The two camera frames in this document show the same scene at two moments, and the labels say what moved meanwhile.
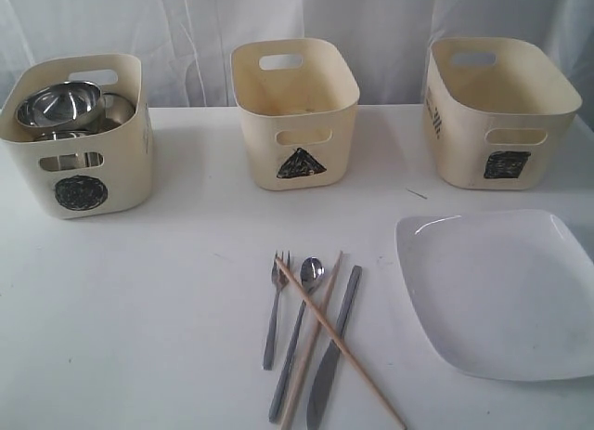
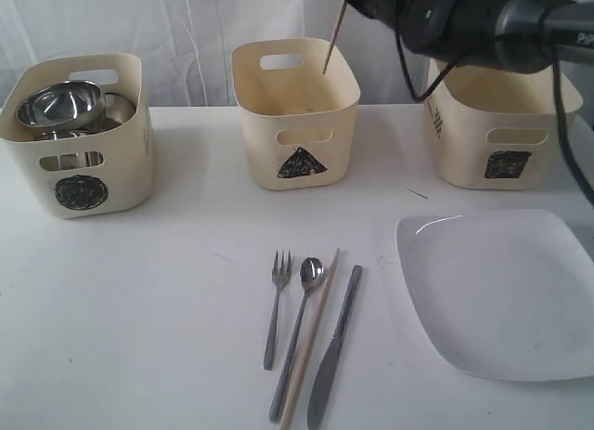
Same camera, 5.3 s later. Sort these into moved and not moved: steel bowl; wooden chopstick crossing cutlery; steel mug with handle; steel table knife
Moved: wooden chopstick crossing cutlery
Not moved: steel mug with handle; steel bowl; steel table knife
